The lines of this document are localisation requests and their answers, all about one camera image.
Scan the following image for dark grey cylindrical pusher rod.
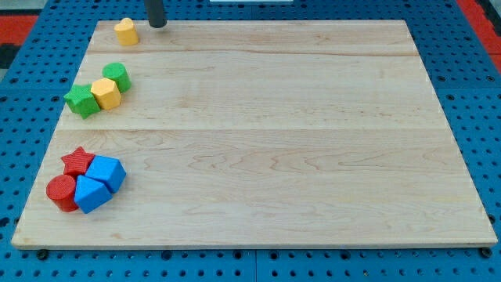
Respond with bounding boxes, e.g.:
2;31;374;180
144;0;167;28

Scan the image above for yellow heart block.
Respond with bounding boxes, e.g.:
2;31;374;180
114;17;139;46

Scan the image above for green cylinder block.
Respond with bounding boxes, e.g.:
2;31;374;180
102;62;132;92

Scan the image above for yellow hexagon block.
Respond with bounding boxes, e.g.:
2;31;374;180
91;78;121;110

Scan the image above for green star block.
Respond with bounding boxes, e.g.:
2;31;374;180
63;84;101;119

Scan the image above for blue cube block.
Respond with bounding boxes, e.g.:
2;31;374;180
85;155;126;193

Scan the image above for red star block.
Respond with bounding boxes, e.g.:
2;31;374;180
61;146;95;178

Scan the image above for blue triangle block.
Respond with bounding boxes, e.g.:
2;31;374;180
74;175;113;214

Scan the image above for red cylinder block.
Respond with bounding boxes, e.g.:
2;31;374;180
45;175;79;212

